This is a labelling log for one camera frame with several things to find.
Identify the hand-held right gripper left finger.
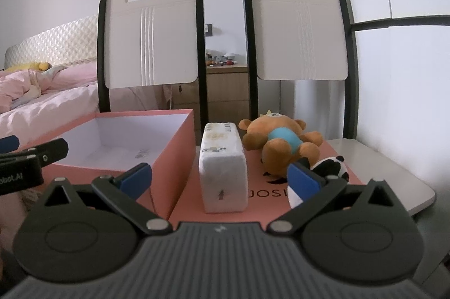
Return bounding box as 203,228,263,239
44,162,173,236

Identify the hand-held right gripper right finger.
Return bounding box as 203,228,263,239
268,162,404,236

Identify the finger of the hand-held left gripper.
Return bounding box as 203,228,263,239
0,138,69,166
0,135,20,152

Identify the brown teddy bear plush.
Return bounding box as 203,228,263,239
238,111,324,178

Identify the pink cardboard box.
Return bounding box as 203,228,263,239
16,108,196,220

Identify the white desktop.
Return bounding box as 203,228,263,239
326,138,437,217

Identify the panda plush toy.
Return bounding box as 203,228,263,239
287,156,350,210

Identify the flat pink box lid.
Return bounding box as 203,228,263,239
169,140,364,224

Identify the pink duvet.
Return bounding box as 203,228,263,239
0,65,100,114

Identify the pale blue cloth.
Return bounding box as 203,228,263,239
42,66,67,81

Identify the white tissue pack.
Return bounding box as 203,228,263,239
199,122,249,214

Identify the yellow plush toy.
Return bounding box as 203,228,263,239
3,61,52,72

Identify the white quilted headboard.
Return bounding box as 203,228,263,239
4,15,100,72

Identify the wooden nightstand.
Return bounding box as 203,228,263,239
112,65,261,126

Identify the group of small trinkets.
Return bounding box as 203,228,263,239
206,52,247,67

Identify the white chair with black frame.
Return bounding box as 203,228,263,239
242,0,359,140
98,0,208,126

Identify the dark wardrobe rail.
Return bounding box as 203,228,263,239
352,15,450,32

